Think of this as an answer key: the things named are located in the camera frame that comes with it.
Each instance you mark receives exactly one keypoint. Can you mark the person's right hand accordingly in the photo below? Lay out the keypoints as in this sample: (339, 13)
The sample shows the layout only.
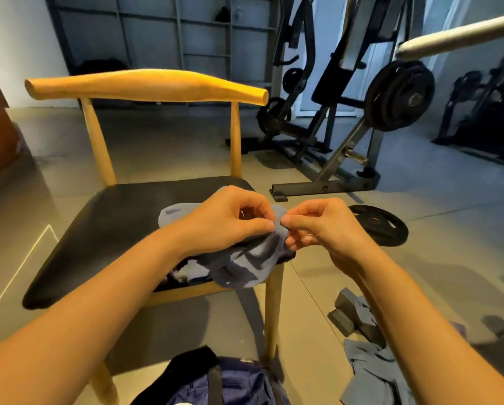
(328, 230)

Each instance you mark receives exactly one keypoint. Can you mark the person's left hand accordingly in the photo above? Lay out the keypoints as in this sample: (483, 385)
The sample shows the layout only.
(226, 219)

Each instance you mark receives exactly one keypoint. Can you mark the single blue-grey towel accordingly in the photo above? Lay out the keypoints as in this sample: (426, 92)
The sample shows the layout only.
(243, 261)

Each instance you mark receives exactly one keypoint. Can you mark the pile of blue-grey towels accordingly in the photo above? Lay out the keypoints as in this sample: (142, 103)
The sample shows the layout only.
(370, 371)

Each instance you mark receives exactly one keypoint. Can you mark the navy blue bag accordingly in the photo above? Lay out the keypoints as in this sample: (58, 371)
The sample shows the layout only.
(235, 384)

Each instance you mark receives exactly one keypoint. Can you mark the person's left forearm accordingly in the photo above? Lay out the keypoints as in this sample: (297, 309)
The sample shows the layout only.
(74, 333)

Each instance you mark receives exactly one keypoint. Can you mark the person's right forearm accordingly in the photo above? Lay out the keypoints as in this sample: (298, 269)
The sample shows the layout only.
(429, 341)

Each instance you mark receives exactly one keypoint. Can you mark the loose black weight plate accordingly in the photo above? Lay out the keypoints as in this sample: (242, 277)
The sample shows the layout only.
(380, 225)

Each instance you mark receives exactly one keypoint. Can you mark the black and grey gym machine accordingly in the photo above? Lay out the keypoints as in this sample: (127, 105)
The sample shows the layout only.
(336, 156)

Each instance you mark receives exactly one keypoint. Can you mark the wooden chair with black seat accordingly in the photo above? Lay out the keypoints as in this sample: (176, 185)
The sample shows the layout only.
(108, 223)

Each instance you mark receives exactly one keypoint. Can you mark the mounted black weight plate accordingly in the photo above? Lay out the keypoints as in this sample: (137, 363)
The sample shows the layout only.
(400, 95)

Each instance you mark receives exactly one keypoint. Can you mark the black exercise machine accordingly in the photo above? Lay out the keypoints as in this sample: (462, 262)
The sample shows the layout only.
(488, 114)

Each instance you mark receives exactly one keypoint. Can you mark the grey shelf unit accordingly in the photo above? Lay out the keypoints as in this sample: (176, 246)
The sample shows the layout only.
(159, 29)

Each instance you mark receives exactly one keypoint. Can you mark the pale barbell bar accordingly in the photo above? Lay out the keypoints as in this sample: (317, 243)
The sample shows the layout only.
(463, 36)

